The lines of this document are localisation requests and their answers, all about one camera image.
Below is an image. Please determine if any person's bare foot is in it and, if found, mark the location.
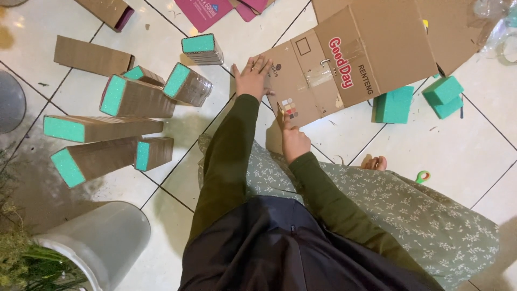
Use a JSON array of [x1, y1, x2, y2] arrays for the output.
[[361, 155, 388, 172]]

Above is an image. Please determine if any green floral skirt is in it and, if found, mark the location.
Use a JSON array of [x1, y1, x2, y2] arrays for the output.
[[197, 133, 501, 291]]

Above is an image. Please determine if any clear plastic bag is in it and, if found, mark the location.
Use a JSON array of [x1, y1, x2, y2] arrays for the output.
[[472, 0, 517, 66]]

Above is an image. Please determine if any large bare green foam block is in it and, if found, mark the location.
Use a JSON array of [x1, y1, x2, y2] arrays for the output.
[[371, 86, 415, 124]]

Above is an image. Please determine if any person's left hand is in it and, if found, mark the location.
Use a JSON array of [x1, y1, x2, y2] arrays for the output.
[[232, 54, 276, 100]]

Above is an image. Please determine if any empty flat cardboard sleeve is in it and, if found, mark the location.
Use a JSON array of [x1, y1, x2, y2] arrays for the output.
[[54, 35, 135, 78]]

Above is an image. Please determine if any grey round lid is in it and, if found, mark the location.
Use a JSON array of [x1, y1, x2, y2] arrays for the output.
[[0, 70, 27, 135]]

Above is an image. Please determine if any black top garment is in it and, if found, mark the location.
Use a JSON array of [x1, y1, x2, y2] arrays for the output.
[[178, 195, 445, 291]]

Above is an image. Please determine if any group of cardboard-wrapped foam blocks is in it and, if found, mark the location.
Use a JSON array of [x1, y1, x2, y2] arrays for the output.
[[43, 33, 225, 189]]

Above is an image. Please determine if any small pink carton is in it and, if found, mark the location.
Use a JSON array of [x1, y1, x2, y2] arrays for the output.
[[235, 0, 270, 23]]

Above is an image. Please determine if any clear tape roll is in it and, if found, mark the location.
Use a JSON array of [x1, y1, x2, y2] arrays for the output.
[[495, 32, 517, 66]]

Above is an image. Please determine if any grey plastic bucket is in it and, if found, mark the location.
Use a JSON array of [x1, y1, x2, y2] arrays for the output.
[[32, 201, 152, 291]]

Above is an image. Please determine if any bunch of green plants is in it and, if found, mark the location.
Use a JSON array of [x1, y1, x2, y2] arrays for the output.
[[0, 147, 88, 291]]

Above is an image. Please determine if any cardboard box with maroon inside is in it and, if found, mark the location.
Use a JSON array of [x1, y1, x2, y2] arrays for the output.
[[74, 0, 135, 33]]

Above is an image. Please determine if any printed cardboard box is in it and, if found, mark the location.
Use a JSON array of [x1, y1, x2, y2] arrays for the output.
[[258, 0, 439, 128]]

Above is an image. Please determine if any large pink carton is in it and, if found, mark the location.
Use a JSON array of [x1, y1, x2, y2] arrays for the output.
[[174, 0, 234, 33]]

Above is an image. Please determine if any person's right hand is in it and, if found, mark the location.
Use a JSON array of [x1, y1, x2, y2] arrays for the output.
[[281, 113, 312, 165]]

